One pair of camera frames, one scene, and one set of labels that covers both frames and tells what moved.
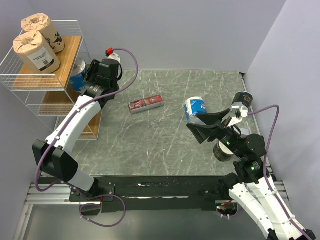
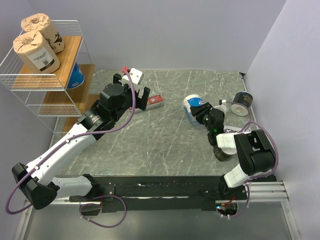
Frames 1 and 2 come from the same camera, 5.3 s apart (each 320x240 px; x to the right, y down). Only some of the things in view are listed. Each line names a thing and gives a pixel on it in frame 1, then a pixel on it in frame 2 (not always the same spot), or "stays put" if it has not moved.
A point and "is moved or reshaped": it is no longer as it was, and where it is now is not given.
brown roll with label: [34, 54] stays put
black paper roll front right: [221, 152] stays put
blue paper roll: [77, 80] is moved or reshaped
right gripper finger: [201, 132] → [200, 119]
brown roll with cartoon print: [40, 22] stays put
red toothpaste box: [146, 104] stays put
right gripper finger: [211, 118] → [198, 111]
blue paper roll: [193, 106] stays put
